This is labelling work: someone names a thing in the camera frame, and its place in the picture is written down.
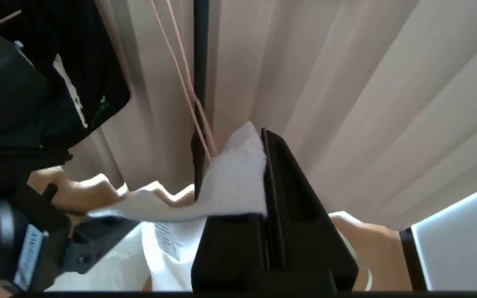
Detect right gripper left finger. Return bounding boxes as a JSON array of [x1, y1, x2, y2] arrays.
[[191, 213, 269, 291]]

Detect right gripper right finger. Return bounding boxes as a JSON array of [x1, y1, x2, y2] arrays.
[[259, 127, 359, 291]]

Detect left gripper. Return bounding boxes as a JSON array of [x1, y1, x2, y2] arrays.
[[0, 181, 141, 292]]

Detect white garment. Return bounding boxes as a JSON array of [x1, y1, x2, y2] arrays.
[[46, 121, 269, 292]]

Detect black shorts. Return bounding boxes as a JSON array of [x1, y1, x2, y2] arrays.
[[0, 0, 133, 140]]

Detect white laundry basket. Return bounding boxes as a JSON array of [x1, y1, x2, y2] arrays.
[[337, 229, 374, 291]]

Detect black clothes rack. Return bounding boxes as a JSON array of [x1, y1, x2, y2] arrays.
[[190, 0, 211, 203]]

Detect beige curtain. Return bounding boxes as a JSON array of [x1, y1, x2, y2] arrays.
[[62, 0, 477, 231]]

